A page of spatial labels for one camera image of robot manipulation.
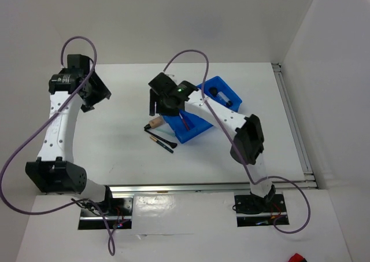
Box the aluminium side rail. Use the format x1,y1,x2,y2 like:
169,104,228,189
271,63,319,189

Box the clear plastic tube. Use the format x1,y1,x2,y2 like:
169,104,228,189
217,91,233,108

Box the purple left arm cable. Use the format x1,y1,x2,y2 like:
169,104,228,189
0,36,116,256

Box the red black object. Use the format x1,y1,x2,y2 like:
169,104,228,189
288,253,307,262

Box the aluminium front rail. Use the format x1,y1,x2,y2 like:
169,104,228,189
110,179,318,197

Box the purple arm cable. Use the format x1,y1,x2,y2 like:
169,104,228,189
0,36,116,256
163,49,312,234

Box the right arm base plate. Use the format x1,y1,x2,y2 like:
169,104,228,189
232,194,290,227

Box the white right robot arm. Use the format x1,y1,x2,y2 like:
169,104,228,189
149,72,276,211

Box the mint green spatula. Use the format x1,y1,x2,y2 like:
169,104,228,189
161,130,176,137

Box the beige foundation bottle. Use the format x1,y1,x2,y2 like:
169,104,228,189
144,116,165,130

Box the gold green mascara tube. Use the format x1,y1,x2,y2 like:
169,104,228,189
150,136,173,153

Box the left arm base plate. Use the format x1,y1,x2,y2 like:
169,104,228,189
78,197,134,230

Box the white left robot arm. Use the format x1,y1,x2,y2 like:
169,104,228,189
25,54,114,215

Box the blue compartment tray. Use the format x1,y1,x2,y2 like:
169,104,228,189
164,76,246,143

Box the black round jar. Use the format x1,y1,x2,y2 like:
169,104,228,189
209,87,218,97

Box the black makeup brush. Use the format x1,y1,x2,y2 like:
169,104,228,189
145,130,177,149

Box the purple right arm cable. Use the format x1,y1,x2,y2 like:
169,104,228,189
163,49,312,234

